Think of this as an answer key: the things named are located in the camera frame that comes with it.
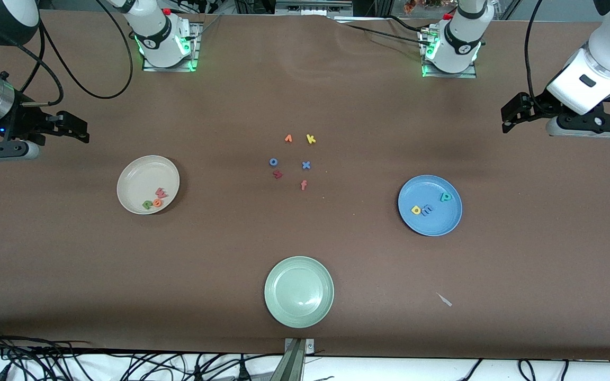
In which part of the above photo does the beige round plate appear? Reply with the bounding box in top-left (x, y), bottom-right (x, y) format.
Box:
top-left (116, 155), bottom-right (181, 215)

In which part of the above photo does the blue round plate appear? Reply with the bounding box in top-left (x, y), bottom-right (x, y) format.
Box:
top-left (398, 175), bottom-right (463, 237)

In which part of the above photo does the brown table cover sheet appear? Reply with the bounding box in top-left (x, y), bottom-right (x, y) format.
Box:
top-left (0, 11), bottom-right (610, 360)

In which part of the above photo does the pale green round plate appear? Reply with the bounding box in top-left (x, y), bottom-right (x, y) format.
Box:
top-left (264, 256), bottom-right (335, 329)

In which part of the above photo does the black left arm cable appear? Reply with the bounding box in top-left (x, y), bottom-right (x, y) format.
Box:
top-left (525, 0), bottom-right (544, 104)

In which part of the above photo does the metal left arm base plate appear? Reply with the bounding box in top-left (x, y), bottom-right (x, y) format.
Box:
top-left (421, 26), bottom-right (478, 79)

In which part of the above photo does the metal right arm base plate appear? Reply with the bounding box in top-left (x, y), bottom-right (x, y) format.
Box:
top-left (142, 21), bottom-right (201, 72)

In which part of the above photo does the thin black table cable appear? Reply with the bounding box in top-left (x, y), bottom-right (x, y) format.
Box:
top-left (343, 23), bottom-right (425, 43)

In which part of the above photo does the black cable bundle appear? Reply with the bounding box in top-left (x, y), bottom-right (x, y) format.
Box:
top-left (0, 325), bottom-right (263, 381)

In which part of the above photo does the aluminium frame beam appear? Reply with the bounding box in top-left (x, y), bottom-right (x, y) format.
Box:
top-left (276, 0), bottom-right (353, 16)

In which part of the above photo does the grey metal mounting post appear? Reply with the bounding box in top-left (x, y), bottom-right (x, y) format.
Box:
top-left (269, 338), bottom-right (316, 381)

